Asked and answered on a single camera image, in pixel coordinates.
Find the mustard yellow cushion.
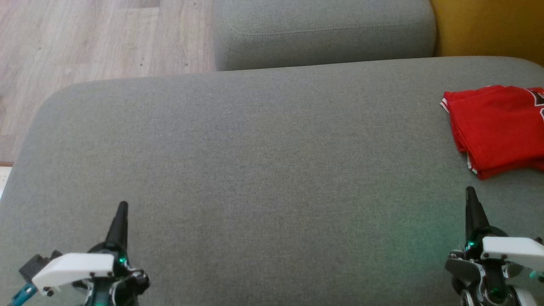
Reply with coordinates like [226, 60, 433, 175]
[429, 0, 544, 67]

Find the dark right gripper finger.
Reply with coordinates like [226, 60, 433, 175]
[465, 186, 476, 241]
[471, 187, 489, 238]

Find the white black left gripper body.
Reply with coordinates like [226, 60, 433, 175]
[32, 242, 149, 306]

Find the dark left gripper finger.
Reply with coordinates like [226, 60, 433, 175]
[115, 202, 128, 251]
[105, 202, 124, 250]

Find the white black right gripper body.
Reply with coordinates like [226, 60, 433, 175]
[445, 227, 544, 306]

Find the large grey sofa seat cushion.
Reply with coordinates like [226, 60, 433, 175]
[0, 56, 544, 306]

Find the white laundry basket brown rim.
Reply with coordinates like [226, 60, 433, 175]
[0, 161, 14, 200]

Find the red white lettered jersey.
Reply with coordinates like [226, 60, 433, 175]
[440, 85, 544, 180]

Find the left arm cable teal plug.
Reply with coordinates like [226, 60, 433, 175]
[8, 283, 38, 306]

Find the small grey sofa cushion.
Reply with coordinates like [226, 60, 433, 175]
[212, 0, 437, 71]

